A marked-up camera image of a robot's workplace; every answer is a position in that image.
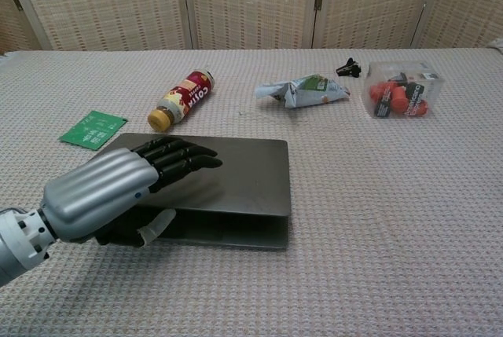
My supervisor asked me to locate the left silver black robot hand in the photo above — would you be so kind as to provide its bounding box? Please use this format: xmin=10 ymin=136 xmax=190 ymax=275
xmin=41 ymin=136 xmax=224 ymax=250

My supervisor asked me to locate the silver laptop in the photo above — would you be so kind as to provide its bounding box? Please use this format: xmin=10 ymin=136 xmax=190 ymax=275
xmin=88 ymin=132 xmax=292 ymax=252

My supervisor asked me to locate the green sachet packet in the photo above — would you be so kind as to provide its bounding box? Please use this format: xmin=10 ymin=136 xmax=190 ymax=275
xmin=58 ymin=110 xmax=129 ymax=151

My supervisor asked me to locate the red coffee bottle yellow cap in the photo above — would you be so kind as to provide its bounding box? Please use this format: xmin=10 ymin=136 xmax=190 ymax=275
xmin=147 ymin=70 xmax=216 ymax=134

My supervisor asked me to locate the woven beige tablecloth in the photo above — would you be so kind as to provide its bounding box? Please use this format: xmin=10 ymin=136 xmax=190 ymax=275
xmin=0 ymin=38 xmax=503 ymax=337

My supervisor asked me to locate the crumpled snack bag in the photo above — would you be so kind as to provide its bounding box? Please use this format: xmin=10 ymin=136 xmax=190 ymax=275
xmin=255 ymin=73 xmax=351 ymax=111

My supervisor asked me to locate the folding bamboo screen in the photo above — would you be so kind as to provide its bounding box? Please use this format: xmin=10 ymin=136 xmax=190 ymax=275
xmin=0 ymin=0 xmax=503 ymax=56

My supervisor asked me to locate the black hair clip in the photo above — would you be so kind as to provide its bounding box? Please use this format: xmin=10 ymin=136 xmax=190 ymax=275
xmin=336 ymin=57 xmax=363 ymax=79

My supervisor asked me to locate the clear bag of parts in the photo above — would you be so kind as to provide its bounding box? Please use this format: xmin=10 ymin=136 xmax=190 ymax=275
xmin=362 ymin=60 xmax=445 ymax=120

